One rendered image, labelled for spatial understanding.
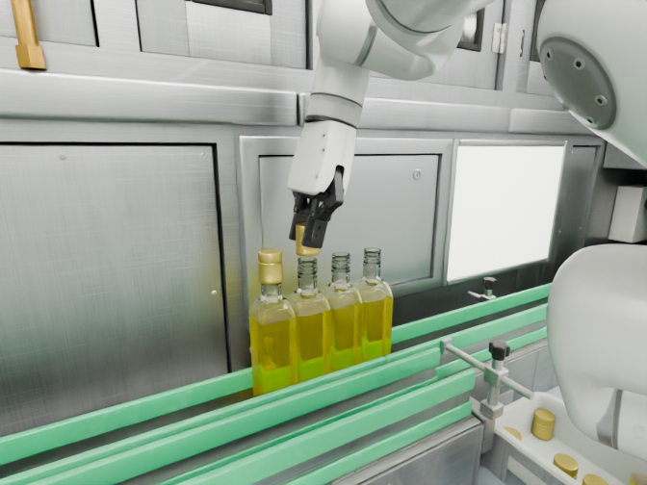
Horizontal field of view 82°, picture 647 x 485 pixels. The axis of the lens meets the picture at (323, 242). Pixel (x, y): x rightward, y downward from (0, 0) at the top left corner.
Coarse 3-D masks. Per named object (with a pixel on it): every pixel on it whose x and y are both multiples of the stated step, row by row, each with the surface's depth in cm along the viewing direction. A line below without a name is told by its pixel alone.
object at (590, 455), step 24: (504, 408) 68; (528, 408) 71; (552, 408) 71; (504, 432) 62; (528, 432) 72; (576, 432) 67; (528, 456) 59; (552, 456) 66; (576, 456) 66; (600, 456) 64; (624, 456) 61; (576, 480) 62; (624, 480) 61
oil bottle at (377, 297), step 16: (368, 288) 59; (384, 288) 60; (368, 304) 59; (384, 304) 60; (368, 320) 60; (384, 320) 61; (368, 336) 60; (384, 336) 62; (368, 352) 61; (384, 352) 63
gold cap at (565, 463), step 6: (558, 456) 61; (564, 456) 61; (570, 456) 61; (558, 462) 60; (564, 462) 60; (570, 462) 60; (576, 462) 60; (558, 468) 59; (564, 468) 59; (570, 468) 59; (576, 468) 59; (570, 474) 59; (576, 474) 59
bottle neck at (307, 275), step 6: (300, 258) 56; (306, 258) 56; (312, 258) 56; (300, 264) 54; (306, 264) 54; (312, 264) 54; (300, 270) 54; (306, 270) 54; (312, 270) 54; (300, 276) 55; (306, 276) 54; (312, 276) 55; (300, 282) 55; (306, 282) 55; (312, 282) 55; (300, 288) 55; (306, 288) 55; (312, 288) 55
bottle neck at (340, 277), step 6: (336, 252) 59; (342, 252) 59; (336, 258) 57; (342, 258) 56; (348, 258) 57; (336, 264) 57; (342, 264) 57; (348, 264) 57; (336, 270) 57; (342, 270) 57; (348, 270) 58; (336, 276) 57; (342, 276) 57; (348, 276) 58; (336, 282) 58; (342, 282) 57; (348, 282) 58
